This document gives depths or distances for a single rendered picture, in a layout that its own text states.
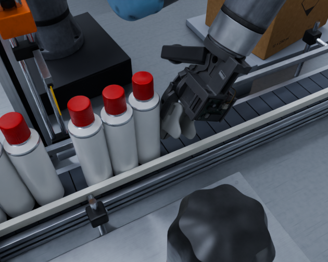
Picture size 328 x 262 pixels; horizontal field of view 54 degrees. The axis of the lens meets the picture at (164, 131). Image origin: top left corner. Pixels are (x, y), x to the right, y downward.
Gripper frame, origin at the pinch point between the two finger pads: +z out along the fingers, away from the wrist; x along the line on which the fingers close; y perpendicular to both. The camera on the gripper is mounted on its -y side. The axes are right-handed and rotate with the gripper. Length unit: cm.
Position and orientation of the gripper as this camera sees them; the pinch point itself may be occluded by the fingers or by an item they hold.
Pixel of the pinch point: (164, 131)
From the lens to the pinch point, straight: 61.7
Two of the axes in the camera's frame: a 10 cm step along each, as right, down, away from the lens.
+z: -4.4, 7.4, 5.1
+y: 4.6, 6.8, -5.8
